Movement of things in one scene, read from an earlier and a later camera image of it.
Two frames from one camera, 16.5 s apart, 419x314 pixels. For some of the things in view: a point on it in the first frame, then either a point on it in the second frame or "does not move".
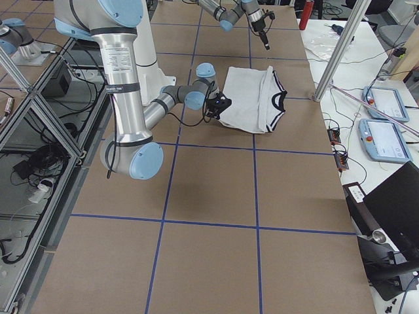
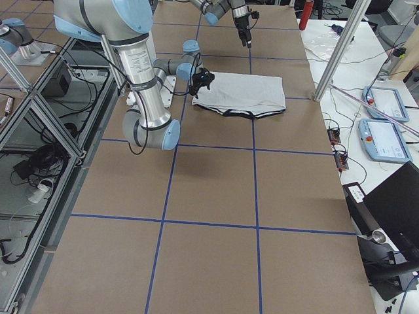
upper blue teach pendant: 386,100 does not move
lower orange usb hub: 341,161 does not move
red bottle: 308,8 does not move
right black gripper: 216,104 -> 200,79
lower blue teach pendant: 383,140 does not move
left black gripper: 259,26 -> 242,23
